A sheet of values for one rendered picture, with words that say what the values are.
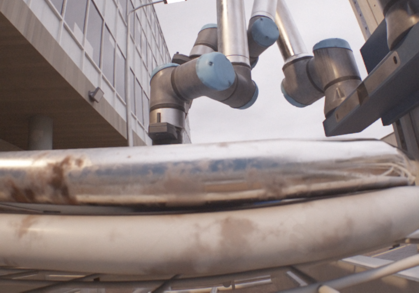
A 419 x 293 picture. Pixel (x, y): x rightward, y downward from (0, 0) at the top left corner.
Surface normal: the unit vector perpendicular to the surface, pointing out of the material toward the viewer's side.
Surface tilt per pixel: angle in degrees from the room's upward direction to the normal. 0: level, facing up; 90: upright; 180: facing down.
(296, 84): 100
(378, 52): 90
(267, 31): 94
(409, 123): 90
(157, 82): 86
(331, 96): 70
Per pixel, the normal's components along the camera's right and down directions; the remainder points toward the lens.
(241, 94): 0.63, 0.52
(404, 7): -0.80, -0.40
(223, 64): 0.76, -0.24
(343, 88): -0.48, -0.54
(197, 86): -0.29, 0.65
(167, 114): 0.11, -0.33
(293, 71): -0.66, 0.01
